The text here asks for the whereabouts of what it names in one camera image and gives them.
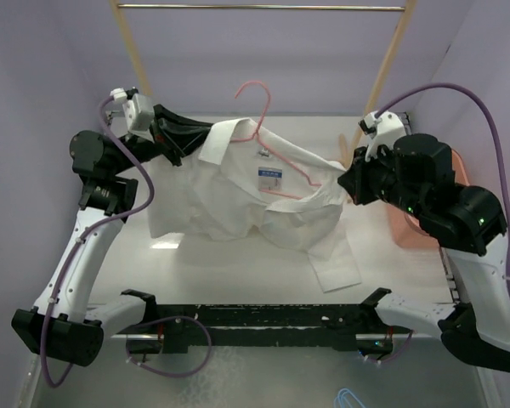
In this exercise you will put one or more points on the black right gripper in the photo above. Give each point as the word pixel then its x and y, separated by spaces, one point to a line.
pixel 356 178

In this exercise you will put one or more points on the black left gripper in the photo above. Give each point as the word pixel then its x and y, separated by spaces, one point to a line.
pixel 174 144

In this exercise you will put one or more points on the pink wire hanger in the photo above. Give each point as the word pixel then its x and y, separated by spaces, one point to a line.
pixel 264 143

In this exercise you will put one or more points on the white dress shirt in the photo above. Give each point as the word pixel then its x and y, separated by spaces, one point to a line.
pixel 225 190

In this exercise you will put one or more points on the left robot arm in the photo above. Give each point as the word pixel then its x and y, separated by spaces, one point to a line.
pixel 59 325

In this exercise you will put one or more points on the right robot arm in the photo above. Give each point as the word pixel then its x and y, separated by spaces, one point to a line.
pixel 416 176

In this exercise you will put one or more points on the wooden clothes rack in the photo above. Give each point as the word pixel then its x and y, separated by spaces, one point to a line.
pixel 405 11

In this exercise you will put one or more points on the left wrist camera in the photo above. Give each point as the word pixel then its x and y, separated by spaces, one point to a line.
pixel 137 108

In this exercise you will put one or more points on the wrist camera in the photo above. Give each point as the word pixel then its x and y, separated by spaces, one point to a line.
pixel 384 130
pixel 137 108

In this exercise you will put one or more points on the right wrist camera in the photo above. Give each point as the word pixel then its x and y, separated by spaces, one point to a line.
pixel 384 130

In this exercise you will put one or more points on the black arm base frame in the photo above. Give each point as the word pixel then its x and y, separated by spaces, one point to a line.
pixel 341 327

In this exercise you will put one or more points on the blue wire hanger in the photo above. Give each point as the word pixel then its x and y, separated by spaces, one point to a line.
pixel 347 399

